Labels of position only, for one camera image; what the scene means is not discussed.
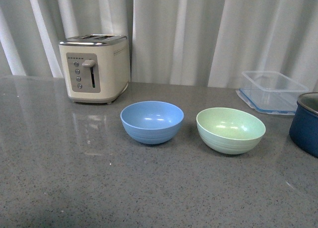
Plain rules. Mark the green bowl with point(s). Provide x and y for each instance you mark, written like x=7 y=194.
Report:
x=229 y=131

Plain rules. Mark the blue bowl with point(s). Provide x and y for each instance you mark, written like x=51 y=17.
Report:
x=152 y=122

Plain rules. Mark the cream toaster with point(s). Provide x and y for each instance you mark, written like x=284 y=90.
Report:
x=96 y=67

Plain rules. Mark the clear plastic food container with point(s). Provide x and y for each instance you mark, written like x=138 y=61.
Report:
x=270 y=92

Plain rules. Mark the blue saucepan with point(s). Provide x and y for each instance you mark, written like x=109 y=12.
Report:
x=304 y=128

